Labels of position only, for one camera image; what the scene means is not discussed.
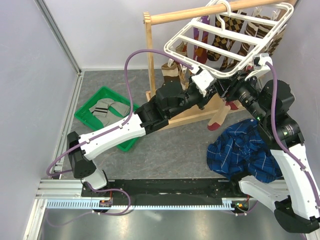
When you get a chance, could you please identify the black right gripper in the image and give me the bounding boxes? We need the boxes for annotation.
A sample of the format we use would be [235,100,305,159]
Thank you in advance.
[214,68,268,122]

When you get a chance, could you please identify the beige sock maroon toe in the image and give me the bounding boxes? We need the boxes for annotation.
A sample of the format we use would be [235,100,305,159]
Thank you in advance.
[207,100,240,131]

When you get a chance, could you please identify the white plastic clip hanger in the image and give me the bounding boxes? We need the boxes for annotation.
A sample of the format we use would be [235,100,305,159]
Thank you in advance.
[164,0,294,78]

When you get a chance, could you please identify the green plastic tray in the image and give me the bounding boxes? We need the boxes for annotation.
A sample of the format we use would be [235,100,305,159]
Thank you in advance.
[74,86,141,152]

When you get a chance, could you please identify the beige sock maroon purple stripes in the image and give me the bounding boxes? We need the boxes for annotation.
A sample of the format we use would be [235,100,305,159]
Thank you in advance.
[161,41,188,90]

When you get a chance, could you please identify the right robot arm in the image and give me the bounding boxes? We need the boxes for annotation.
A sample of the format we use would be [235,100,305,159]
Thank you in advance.
[214,72,320,240]

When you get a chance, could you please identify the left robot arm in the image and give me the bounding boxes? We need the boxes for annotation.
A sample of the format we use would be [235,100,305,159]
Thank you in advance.
[67,82,217,197]

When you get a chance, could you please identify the wooden clothes rack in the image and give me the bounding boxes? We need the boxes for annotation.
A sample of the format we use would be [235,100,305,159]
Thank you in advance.
[142,0,300,131]

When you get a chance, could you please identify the blue plaid shirt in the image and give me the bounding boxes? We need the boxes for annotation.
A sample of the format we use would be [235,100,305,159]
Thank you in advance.
[206,118,283,183]

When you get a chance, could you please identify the cream brown striped sock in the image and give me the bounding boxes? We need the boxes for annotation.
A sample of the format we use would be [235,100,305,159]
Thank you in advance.
[237,22,272,56]

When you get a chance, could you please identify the grey sock black stripes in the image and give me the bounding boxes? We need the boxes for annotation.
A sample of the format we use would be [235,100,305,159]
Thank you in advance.
[89,98,130,127]

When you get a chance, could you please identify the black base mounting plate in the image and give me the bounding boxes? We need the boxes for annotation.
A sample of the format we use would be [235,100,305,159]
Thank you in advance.
[81,178,247,199]

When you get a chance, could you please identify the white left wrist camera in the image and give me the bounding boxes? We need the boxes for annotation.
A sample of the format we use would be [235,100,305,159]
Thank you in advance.
[190,65,215,97]

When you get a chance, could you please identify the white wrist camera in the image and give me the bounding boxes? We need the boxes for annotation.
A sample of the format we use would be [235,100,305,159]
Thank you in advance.
[190,65,215,97]
[245,53,273,81]

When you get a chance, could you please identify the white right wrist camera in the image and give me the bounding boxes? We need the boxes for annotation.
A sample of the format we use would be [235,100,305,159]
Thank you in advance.
[245,53,273,81]

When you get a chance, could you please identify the blue slotted cable duct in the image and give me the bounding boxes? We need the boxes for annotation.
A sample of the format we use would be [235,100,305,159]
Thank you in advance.
[46,199,236,211]

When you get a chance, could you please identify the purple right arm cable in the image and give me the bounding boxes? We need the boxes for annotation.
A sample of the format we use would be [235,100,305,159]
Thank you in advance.
[266,61,320,240]

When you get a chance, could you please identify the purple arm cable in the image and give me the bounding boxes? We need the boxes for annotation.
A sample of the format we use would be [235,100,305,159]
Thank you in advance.
[46,49,198,177]
[266,61,320,240]

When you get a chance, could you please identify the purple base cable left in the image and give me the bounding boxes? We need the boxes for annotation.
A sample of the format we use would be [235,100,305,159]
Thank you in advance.
[46,183,132,227]

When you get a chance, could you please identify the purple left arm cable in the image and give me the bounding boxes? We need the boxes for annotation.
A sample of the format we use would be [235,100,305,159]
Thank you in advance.
[46,49,198,177]

